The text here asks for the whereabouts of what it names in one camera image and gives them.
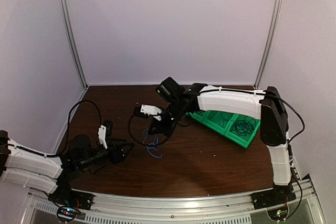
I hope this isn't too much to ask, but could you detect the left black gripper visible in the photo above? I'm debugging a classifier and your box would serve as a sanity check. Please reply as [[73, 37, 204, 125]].
[[79, 137, 134, 171]]

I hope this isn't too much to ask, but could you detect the blue wire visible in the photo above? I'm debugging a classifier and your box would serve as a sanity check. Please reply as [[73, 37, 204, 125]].
[[141, 129, 163, 159]]

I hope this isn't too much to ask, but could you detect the green three-compartment bin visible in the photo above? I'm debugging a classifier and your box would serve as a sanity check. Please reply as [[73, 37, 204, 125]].
[[187, 111, 260, 148]]

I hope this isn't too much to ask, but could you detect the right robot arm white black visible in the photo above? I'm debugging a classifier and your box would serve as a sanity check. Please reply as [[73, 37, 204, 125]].
[[140, 77, 292, 204]]

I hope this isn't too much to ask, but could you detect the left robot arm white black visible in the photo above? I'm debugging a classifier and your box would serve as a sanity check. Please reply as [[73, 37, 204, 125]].
[[1, 130, 134, 205]]

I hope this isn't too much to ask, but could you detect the left circuit board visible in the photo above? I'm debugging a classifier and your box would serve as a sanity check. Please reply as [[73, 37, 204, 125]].
[[56, 206, 81, 222]]

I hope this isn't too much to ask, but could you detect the circuit board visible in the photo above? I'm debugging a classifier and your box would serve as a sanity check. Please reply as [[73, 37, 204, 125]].
[[56, 206, 81, 222], [268, 208, 288, 221]]

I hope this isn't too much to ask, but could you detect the right circuit board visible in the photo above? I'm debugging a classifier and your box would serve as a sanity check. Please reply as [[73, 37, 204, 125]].
[[268, 208, 288, 221]]

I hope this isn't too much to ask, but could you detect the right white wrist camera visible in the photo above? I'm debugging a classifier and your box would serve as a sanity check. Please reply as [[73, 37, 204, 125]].
[[133, 104, 162, 121]]

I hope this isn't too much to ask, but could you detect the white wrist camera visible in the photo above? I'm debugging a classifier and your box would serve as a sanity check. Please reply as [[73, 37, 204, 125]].
[[98, 120, 113, 149], [133, 104, 162, 121]]

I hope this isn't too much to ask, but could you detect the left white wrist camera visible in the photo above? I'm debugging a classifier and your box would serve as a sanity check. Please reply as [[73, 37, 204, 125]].
[[98, 120, 113, 149]]

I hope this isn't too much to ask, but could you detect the right black sleeved cable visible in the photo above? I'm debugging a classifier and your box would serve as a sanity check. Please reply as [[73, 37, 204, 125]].
[[128, 111, 195, 146]]

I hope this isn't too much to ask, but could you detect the black sleeved cable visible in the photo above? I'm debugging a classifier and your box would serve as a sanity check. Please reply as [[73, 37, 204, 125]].
[[47, 99, 103, 158], [128, 111, 195, 146]]

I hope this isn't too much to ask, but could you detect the left black sleeved cable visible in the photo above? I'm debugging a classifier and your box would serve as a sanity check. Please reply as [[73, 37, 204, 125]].
[[47, 99, 103, 158]]

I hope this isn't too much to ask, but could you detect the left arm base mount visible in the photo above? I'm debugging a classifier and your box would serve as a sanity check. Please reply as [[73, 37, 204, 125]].
[[49, 188, 93, 210]]

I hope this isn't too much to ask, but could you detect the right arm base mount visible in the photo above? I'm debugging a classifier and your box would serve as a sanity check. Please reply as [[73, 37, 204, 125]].
[[251, 189, 296, 210]]

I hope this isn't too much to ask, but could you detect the front aluminium rail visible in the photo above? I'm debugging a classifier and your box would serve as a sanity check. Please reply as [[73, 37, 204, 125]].
[[19, 179, 327, 223]]

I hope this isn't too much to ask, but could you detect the left aluminium frame post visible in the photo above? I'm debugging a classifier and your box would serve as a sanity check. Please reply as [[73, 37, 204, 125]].
[[59, 0, 88, 90]]

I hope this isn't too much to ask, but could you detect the aluminium frame post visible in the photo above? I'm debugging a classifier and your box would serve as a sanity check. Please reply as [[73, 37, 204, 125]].
[[254, 0, 283, 88], [59, 0, 88, 90]]

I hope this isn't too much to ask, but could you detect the right aluminium frame post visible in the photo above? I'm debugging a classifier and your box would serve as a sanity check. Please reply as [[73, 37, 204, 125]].
[[254, 0, 283, 88]]

